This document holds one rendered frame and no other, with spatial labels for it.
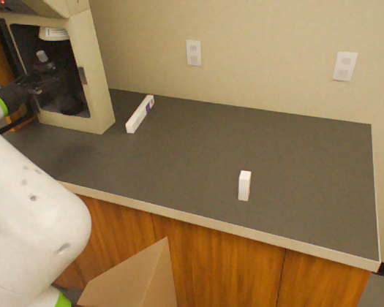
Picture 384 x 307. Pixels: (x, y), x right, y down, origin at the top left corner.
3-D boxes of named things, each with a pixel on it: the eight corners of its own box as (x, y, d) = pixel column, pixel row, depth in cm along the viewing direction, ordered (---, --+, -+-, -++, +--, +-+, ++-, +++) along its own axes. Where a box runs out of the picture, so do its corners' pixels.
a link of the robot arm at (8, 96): (-9, 118, 113) (13, 122, 110) (-25, 85, 106) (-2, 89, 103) (5, 110, 118) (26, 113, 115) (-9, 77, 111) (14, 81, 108)
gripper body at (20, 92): (15, 88, 109) (36, 77, 116) (-5, 85, 112) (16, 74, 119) (23, 109, 114) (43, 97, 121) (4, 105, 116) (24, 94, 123)
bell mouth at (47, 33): (60, 25, 140) (55, 10, 136) (96, 28, 134) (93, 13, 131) (28, 38, 127) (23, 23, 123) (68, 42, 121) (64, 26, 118)
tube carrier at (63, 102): (68, 95, 146) (43, 52, 129) (88, 98, 142) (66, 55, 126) (53, 112, 140) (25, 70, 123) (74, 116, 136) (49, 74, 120)
